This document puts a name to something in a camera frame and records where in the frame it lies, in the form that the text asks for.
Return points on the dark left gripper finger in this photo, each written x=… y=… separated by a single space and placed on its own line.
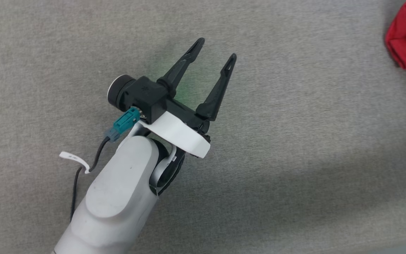
x=182 y=70
x=219 y=91

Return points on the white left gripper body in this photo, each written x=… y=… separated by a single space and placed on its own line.
x=178 y=132

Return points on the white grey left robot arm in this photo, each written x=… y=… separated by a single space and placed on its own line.
x=118 y=197

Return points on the grey fabric sofa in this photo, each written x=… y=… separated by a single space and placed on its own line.
x=294 y=141

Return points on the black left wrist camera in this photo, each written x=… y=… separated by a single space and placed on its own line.
x=143 y=95

